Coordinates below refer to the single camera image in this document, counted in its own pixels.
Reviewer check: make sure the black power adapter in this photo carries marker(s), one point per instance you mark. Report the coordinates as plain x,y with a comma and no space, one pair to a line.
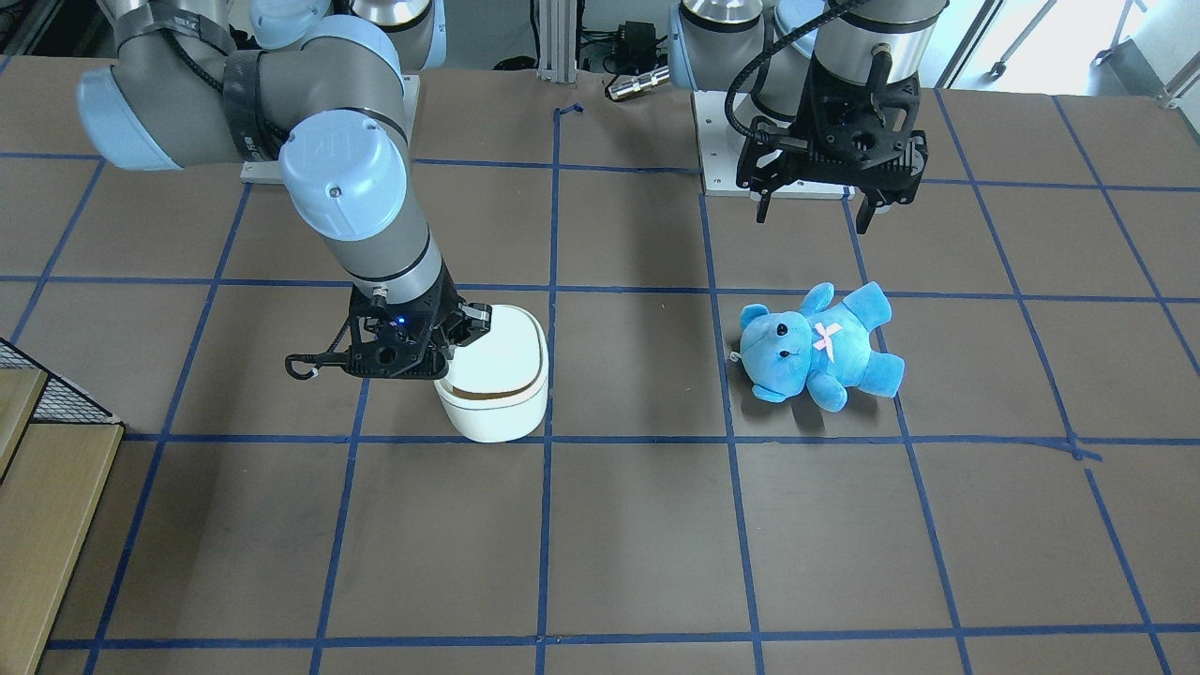
635,41

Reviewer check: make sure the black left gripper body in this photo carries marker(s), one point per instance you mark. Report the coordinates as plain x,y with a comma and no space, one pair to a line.
817,111

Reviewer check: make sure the blue teddy bear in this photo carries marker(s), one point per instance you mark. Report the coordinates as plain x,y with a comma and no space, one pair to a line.
822,347

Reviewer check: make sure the silver metal cylinder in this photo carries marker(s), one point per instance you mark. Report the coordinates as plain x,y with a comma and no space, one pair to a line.
620,90

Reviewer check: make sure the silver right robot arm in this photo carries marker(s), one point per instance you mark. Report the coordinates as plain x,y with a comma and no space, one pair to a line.
322,94

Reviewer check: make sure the wooden shelf with mesh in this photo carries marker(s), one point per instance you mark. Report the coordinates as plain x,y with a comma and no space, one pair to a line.
58,448

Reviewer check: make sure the white trash can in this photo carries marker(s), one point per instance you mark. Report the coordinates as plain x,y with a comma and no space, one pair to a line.
496,389

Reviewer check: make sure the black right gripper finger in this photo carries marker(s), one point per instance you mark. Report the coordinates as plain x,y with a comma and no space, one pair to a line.
472,321

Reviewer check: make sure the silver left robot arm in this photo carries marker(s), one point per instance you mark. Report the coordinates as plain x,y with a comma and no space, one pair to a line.
759,53

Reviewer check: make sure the aluminium profile post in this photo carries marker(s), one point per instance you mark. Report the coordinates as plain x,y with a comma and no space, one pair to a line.
557,27

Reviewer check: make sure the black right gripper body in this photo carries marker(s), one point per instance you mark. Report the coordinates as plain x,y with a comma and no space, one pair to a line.
444,313

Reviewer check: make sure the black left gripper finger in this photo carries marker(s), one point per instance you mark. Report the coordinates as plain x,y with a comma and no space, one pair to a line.
872,202
762,208

